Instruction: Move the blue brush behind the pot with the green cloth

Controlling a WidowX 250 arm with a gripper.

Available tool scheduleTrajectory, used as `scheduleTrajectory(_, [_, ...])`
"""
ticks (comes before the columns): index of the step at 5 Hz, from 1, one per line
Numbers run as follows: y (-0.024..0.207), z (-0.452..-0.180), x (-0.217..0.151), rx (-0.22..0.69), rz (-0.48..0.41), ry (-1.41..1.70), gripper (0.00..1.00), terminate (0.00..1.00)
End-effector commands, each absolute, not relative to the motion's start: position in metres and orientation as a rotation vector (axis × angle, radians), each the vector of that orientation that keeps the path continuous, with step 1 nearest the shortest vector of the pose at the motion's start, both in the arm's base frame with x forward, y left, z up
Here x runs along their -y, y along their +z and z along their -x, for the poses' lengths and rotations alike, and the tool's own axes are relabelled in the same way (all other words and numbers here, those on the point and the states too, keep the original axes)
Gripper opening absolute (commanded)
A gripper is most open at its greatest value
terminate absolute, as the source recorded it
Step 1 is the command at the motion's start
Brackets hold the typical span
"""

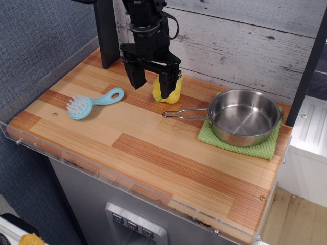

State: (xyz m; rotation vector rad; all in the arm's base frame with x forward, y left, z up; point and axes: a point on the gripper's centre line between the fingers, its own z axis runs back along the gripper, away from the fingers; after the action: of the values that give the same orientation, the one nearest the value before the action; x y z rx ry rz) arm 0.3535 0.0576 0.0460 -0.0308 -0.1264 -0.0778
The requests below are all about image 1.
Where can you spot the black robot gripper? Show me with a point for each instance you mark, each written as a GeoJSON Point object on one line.
{"type": "Point", "coordinates": [152, 54]}

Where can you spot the light blue scrub brush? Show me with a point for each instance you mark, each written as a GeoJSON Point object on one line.
{"type": "Point", "coordinates": [80, 107]}

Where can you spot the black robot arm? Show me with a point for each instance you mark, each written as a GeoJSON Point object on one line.
{"type": "Point", "coordinates": [147, 18]}

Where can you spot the stainless steel pot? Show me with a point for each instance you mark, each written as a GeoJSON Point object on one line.
{"type": "Point", "coordinates": [238, 117]}

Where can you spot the green cloth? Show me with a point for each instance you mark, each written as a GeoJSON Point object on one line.
{"type": "Point", "coordinates": [264, 150]}

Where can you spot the yellow toy bell pepper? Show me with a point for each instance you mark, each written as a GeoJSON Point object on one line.
{"type": "Point", "coordinates": [174, 95]}

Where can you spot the clear acrylic table guard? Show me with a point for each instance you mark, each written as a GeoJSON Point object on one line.
{"type": "Point", "coordinates": [224, 192]}

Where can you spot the grey toy fridge cabinet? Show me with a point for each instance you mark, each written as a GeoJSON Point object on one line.
{"type": "Point", "coordinates": [87, 195]}

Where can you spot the silver dispenser button panel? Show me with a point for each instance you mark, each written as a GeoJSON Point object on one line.
{"type": "Point", "coordinates": [130, 228]}

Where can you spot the white toy sink unit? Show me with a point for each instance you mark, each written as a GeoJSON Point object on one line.
{"type": "Point", "coordinates": [303, 170]}

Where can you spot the yellow object bottom left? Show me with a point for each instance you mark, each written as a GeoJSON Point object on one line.
{"type": "Point", "coordinates": [31, 239]}

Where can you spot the dark vertical post left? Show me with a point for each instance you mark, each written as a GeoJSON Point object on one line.
{"type": "Point", "coordinates": [107, 32]}

